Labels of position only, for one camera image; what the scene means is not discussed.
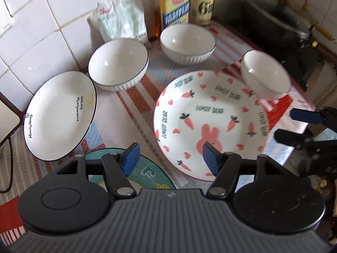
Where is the teal fried egg plate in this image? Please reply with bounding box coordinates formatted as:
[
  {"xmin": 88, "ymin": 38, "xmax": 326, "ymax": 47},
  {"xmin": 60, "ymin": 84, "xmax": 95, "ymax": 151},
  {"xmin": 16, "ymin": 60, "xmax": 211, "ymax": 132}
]
[{"xmin": 85, "ymin": 148, "xmax": 176, "ymax": 194}]

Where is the white ribbed bowl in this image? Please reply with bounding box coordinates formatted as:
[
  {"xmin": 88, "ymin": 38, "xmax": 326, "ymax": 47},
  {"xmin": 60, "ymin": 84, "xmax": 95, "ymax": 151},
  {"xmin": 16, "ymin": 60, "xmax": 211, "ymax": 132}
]
[
  {"xmin": 88, "ymin": 38, "xmax": 149, "ymax": 92},
  {"xmin": 160, "ymin": 23, "xmax": 217, "ymax": 66},
  {"xmin": 241, "ymin": 50, "xmax": 292, "ymax": 101}
]

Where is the pink bunny carrot plate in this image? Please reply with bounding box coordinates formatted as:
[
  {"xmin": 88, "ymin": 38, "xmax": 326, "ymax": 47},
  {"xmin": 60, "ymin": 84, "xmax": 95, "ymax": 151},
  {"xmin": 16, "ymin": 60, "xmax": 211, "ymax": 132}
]
[{"xmin": 153, "ymin": 70, "xmax": 269, "ymax": 182}]

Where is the white oval plate black rim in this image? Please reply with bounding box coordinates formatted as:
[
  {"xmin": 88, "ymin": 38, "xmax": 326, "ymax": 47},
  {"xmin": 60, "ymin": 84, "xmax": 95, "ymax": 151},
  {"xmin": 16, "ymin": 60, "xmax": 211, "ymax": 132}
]
[{"xmin": 24, "ymin": 71, "xmax": 97, "ymax": 161}]

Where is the striped red blue table mat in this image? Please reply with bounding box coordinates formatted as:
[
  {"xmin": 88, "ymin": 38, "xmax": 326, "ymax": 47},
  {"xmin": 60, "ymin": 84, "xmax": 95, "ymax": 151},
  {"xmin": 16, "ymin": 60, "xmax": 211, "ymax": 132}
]
[{"xmin": 0, "ymin": 20, "xmax": 317, "ymax": 246}]

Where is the black wok with lid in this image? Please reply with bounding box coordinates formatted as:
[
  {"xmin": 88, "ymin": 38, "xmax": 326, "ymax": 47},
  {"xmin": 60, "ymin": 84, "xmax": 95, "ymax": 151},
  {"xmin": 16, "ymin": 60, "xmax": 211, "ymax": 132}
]
[{"xmin": 241, "ymin": 0, "xmax": 336, "ymax": 85}]

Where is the beige cutting board dark rim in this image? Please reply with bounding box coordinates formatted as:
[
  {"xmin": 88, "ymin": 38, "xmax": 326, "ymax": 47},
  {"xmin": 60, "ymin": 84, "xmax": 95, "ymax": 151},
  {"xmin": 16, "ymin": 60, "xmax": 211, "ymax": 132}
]
[{"xmin": 0, "ymin": 93, "xmax": 23, "ymax": 144}]

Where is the white green plastic bag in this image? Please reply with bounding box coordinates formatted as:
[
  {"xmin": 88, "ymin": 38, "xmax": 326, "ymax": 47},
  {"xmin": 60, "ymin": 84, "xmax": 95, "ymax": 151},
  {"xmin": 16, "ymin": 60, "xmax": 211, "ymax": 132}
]
[{"xmin": 89, "ymin": 0, "xmax": 148, "ymax": 46}]

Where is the clear vinegar bottle yellow cap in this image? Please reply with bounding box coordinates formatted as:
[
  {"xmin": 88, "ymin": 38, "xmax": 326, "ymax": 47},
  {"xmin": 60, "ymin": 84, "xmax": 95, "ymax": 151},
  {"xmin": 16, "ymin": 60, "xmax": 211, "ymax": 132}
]
[{"xmin": 189, "ymin": 0, "xmax": 214, "ymax": 27}]

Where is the yellow label oil bottle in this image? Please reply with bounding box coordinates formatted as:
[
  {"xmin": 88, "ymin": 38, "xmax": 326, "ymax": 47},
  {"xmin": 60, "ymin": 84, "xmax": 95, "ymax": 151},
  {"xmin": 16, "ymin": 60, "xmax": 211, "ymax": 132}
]
[{"xmin": 153, "ymin": 0, "xmax": 190, "ymax": 38}]

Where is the black power cable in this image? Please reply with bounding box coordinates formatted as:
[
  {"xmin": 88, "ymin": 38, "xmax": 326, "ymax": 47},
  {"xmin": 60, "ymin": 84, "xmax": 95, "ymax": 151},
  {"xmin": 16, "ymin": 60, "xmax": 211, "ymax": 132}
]
[{"xmin": 0, "ymin": 136, "xmax": 14, "ymax": 194}]

